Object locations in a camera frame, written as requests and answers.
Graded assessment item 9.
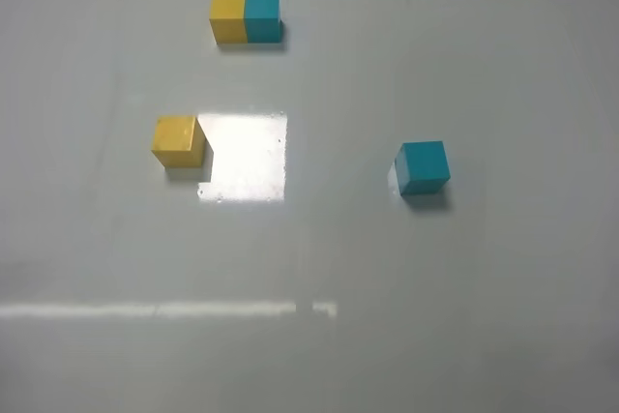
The teal loose block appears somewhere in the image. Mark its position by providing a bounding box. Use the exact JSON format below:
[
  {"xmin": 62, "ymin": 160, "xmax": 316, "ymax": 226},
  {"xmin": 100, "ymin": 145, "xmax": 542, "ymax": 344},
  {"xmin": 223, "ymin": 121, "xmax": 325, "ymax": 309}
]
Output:
[{"xmin": 394, "ymin": 141, "xmax": 451, "ymax": 196}]

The teal template block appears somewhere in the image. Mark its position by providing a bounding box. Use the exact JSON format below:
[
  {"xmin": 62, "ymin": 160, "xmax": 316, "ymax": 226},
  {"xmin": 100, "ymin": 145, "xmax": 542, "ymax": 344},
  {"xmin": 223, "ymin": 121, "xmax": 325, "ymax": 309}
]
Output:
[{"xmin": 244, "ymin": 0, "xmax": 281, "ymax": 44}]

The yellow template block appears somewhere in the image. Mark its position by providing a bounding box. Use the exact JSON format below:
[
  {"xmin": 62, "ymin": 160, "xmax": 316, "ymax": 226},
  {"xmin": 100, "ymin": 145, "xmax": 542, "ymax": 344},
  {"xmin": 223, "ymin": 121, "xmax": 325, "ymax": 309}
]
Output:
[{"xmin": 209, "ymin": 0, "xmax": 248, "ymax": 45}]

